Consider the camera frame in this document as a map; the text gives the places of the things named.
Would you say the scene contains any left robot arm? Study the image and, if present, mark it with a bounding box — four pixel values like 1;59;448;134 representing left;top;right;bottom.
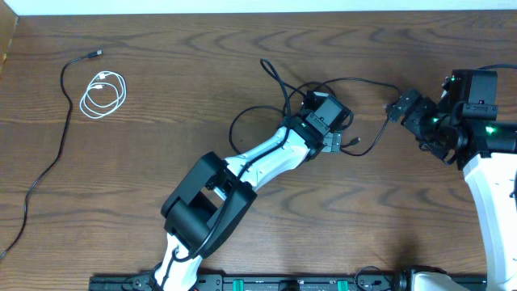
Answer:
149;91;353;290

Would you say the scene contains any camera cable black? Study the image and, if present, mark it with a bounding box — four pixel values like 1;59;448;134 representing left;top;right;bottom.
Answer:
477;64;517;70
161;58;308;291

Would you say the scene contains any right camera cable black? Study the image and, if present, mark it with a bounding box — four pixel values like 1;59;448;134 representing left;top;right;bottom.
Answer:
477;64;517;70

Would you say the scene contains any left camera cable black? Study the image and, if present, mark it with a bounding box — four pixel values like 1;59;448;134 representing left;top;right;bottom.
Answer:
161;58;308;291

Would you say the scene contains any cardboard panel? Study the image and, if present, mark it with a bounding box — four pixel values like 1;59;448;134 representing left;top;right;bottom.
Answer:
0;0;19;70

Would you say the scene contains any white USB cable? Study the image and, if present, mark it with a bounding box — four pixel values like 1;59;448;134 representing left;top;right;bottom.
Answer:
78;70;128;120

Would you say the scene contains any black USB cable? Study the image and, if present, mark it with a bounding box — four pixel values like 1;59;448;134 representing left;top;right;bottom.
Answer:
228;77;403;158
0;48;104;260

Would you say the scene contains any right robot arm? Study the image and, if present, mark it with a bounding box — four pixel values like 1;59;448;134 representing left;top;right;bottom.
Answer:
386;64;516;290

